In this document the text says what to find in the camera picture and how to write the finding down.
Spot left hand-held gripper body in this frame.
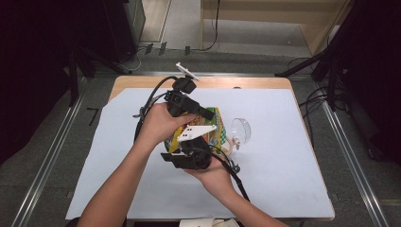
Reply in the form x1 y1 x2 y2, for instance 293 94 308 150
163 61 203 118

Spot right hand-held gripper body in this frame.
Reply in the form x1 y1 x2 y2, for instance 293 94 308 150
170 124 218 171

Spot yellow green spouted pouch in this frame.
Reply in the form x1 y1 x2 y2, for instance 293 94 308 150
164 106 228 154

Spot person's right hand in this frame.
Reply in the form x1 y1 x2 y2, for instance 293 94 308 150
183 156 236 199

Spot person's left hand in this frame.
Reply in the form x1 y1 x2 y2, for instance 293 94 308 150
133 101 197 150

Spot white papers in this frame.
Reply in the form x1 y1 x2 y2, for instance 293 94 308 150
179 218 241 227

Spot black cabinet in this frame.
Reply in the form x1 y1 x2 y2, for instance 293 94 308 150
102 0 147 64

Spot white paper table sheet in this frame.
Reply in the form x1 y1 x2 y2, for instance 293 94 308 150
65 87 336 221

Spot black tripod stand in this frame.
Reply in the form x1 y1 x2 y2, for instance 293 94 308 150
66 44 134 108

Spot black metal stand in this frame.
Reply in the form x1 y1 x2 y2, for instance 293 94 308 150
273 0 401 165

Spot light wooden shelf unit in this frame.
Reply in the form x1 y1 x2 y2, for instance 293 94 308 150
200 0 353 57

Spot dark curtain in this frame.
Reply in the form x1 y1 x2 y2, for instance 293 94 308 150
0 0 78 166

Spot left hand-held gripper cable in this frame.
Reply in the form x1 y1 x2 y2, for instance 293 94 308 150
132 75 180 142

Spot white floor cable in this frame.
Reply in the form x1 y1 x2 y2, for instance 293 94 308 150
120 46 144 73

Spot metal floor rail crosswise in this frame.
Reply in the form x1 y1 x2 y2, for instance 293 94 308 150
94 70 316 79

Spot black hanging cable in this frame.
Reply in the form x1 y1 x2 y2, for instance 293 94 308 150
200 0 222 52

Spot black floor cables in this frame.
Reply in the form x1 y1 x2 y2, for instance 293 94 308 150
286 56 333 141

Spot long metal floor rail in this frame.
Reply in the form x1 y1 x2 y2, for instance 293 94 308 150
316 94 391 227
10 91 88 227

